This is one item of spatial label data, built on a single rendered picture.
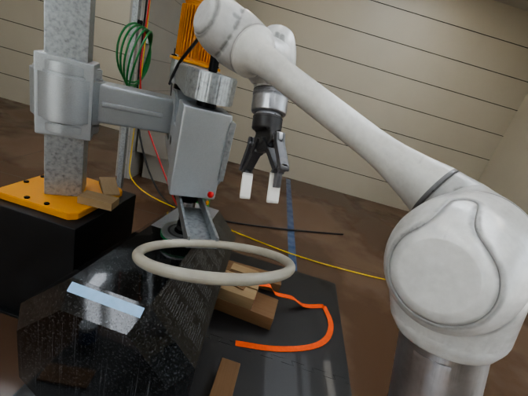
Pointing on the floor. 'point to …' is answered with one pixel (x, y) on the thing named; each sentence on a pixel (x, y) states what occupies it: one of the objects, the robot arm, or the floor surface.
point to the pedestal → (52, 246)
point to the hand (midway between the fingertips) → (258, 196)
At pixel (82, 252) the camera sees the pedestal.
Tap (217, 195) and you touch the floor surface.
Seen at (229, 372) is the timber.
